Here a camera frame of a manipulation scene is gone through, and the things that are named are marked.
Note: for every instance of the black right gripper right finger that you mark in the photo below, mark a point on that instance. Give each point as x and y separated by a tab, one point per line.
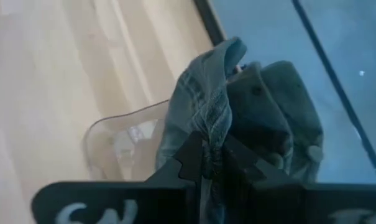
315	205

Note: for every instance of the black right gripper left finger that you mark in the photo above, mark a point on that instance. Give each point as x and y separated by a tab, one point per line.
119	202

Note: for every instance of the clear plastic bin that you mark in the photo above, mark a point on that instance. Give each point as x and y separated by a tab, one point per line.
113	149

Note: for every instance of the black frame bar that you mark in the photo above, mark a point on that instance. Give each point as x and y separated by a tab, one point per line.
337	84

